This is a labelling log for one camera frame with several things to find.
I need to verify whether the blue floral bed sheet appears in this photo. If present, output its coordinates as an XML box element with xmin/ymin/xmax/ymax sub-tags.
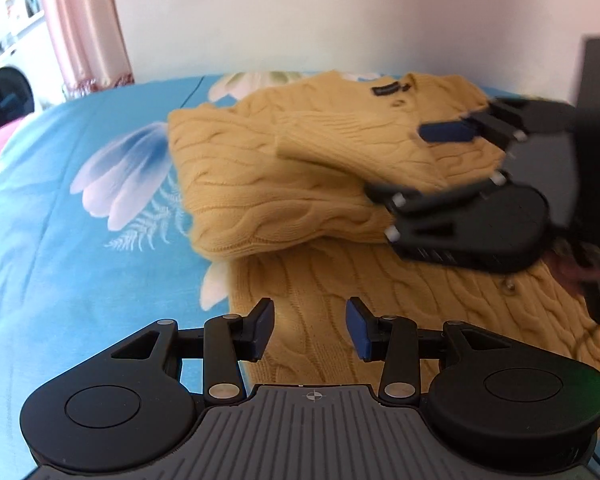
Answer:
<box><xmin>0</xmin><ymin>71</ymin><xmax>486</xmax><ymax>480</ymax></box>

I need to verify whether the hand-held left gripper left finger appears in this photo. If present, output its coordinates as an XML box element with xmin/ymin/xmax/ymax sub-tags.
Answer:
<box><xmin>111</xmin><ymin>298</ymin><xmax>276</xmax><ymax>407</ymax></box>

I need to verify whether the yellow cable-knit sweater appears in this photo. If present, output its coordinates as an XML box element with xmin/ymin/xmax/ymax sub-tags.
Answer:
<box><xmin>167</xmin><ymin>71</ymin><xmax>600</xmax><ymax>387</ymax></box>

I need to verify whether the pink curtain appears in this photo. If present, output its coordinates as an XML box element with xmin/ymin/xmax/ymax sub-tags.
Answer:
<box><xmin>36</xmin><ymin>0</ymin><xmax>136</xmax><ymax>101</ymax></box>

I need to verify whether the white washing machine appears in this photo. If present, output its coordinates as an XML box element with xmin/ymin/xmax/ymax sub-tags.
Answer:
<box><xmin>0</xmin><ymin>0</ymin><xmax>68</xmax><ymax>138</ymax></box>

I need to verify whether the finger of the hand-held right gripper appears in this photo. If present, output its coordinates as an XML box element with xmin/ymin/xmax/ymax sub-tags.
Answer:
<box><xmin>418</xmin><ymin>97</ymin><xmax>542</xmax><ymax>157</ymax></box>
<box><xmin>364</xmin><ymin>170</ymin><xmax>512</xmax><ymax>257</ymax></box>

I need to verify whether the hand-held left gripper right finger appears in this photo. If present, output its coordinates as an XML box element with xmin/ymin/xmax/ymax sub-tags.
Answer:
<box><xmin>346</xmin><ymin>297</ymin><xmax>514</xmax><ymax>407</ymax></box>

